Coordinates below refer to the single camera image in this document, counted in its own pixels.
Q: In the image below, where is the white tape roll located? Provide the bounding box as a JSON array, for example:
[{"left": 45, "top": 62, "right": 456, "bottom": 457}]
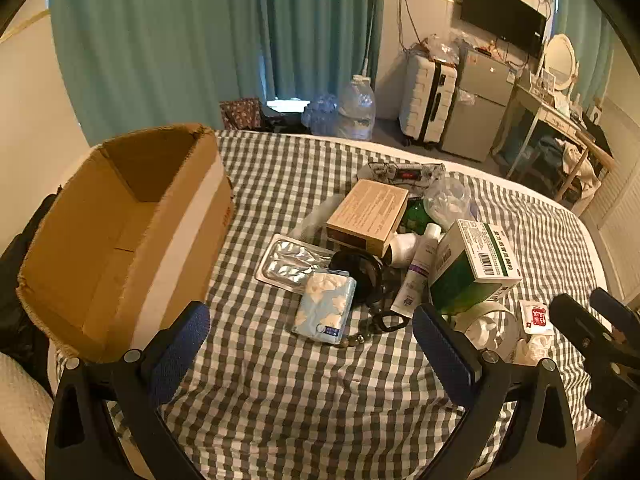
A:
[{"left": 454, "top": 301, "right": 521, "bottom": 362}]

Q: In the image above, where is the red white sachet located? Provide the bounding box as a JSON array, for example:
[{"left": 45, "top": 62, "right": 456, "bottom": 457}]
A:
[{"left": 520, "top": 300, "right": 554, "bottom": 336}]

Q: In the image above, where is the white purple cream tube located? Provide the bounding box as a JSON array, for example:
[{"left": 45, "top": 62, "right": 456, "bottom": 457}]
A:
[{"left": 390, "top": 223, "right": 442, "bottom": 318}]

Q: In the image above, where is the green white medicine box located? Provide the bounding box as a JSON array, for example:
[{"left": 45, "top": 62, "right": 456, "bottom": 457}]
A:
[{"left": 428, "top": 219, "right": 522, "bottom": 315}]

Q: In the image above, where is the black round object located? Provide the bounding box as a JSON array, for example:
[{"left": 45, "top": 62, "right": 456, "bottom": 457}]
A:
[{"left": 329, "top": 248, "right": 384, "bottom": 307}]

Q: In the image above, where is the blue floral tissue pack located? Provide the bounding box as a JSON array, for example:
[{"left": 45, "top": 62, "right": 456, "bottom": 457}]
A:
[{"left": 292, "top": 270, "right": 357, "bottom": 346}]

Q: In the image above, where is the green snack wrapper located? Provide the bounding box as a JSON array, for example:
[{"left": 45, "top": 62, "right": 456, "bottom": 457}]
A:
[{"left": 398, "top": 197, "right": 432, "bottom": 235}]

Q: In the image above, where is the tan medicine box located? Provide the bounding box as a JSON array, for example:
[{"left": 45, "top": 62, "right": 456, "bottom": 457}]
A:
[{"left": 326, "top": 179, "right": 409, "bottom": 258}]

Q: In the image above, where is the silver blister pack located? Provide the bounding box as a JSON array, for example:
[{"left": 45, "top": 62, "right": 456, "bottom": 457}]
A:
[{"left": 255, "top": 234, "right": 333, "bottom": 295}]

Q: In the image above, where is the white plastic bottle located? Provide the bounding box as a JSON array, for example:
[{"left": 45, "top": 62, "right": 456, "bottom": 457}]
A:
[{"left": 385, "top": 232, "right": 421, "bottom": 269}]

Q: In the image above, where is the clear bag of cotton pads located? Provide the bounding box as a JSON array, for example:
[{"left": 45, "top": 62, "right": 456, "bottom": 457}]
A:
[{"left": 423, "top": 176, "right": 480, "bottom": 231}]

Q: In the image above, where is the white textured pillow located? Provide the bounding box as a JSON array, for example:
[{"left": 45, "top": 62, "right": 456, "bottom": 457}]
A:
[{"left": 1, "top": 354, "right": 53, "bottom": 479}]

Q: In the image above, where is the black jacket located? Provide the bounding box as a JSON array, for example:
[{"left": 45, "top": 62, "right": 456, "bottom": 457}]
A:
[{"left": 0, "top": 186, "right": 64, "bottom": 396}]

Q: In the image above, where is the grey checkered bed sheet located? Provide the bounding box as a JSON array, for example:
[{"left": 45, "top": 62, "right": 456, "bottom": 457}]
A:
[{"left": 54, "top": 129, "right": 616, "bottom": 480}]

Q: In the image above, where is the brown cardboard box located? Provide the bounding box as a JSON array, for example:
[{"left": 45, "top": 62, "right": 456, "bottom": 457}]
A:
[{"left": 17, "top": 124, "right": 233, "bottom": 362}]

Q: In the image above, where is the white vanity desk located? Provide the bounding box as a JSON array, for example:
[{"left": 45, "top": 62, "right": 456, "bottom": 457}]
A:
[{"left": 491, "top": 84, "right": 615, "bottom": 216}]

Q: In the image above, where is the oval vanity mirror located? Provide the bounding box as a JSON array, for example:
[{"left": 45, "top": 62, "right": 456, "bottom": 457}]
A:
[{"left": 537, "top": 34, "right": 579, "bottom": 92}]

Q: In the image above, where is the grey mini fridge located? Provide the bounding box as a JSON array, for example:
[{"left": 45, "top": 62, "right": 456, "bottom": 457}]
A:
[{"left": 440, "top": 49, "right": 513, "bottom": 162}]

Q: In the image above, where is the white suitcase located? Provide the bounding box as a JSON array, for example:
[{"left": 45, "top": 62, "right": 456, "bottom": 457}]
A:
[{"left": 399, "top": 54, "right": 458, "bottom": 144}]

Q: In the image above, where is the large water jug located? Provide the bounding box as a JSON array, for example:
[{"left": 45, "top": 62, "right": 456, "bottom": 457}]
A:
[{"left": 334, "top": 75, "right": 375, "bottom": 142}]

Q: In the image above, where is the floral patterned bag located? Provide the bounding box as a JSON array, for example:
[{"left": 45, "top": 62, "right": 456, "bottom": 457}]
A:
[{"left": 219, "top": 98, "right": 262, "bottom": 131}]

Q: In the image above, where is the teal curtain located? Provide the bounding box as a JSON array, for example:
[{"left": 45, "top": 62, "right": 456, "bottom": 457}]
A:
[{"left": 49, "top": 0, "right": 384, "bottom": 145}]

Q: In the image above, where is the black wall television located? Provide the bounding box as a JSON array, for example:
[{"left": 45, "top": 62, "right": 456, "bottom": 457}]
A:
[{"left": 460, "top": 0, "right": 547, "bottom": 58}]

